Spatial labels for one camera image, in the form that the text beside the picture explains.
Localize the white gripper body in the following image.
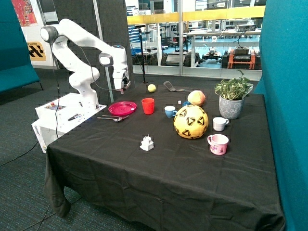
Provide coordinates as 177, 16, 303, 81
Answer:
113, 71, 130, 91

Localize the pink plastic plate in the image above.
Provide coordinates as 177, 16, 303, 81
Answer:
108, 101, 137, 116

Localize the red plastic cup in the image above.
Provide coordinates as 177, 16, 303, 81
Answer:
141, 98, 154, 115

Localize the silver metal fork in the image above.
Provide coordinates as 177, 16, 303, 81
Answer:
102, 115, 128, 119

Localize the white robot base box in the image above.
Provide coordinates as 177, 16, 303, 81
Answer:
32, 93, 106, 153

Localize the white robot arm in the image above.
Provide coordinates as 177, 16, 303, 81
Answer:
40, 19, 130, 111

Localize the yellow tennis ball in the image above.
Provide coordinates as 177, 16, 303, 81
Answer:
147, 84, 156, 93

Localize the black slotted spatula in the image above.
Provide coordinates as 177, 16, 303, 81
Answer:
163, 81, 191, 92

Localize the black marker pen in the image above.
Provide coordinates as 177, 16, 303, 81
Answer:
68, 114, 80, 121

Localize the blue coffee cup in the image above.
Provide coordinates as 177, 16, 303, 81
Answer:
164, 105, 178, 118

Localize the black tripod stand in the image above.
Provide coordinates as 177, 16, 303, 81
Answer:
134, 24, 147, 84

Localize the white power adapter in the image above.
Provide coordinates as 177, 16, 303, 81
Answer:
140, 136, 154, 151

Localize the small blue object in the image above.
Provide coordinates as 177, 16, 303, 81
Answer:
182, 101, 191, 107

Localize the orange yellow soft ball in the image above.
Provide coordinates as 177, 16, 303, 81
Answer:
187, 90, 206, 106

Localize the yellow black soccer ball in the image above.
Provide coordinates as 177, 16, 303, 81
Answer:
173, 104, 209, 139

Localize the black tablecloth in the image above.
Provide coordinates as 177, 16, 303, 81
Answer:
44, 86, 285, 231

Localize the white grey mug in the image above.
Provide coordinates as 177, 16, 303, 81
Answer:
213, 117, 229, 131

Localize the teal sofa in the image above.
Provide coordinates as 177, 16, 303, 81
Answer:
0, 0, 40, 92

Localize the potted green plant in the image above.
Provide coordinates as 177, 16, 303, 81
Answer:
215, 70, 253, 120

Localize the pink printed mug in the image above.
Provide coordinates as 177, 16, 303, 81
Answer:
207, 134, 229, 155

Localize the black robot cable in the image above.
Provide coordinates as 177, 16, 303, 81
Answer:
50, 35, 121, 139

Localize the teal partition wall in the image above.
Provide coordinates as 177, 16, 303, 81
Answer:
256, 0, 308, 231

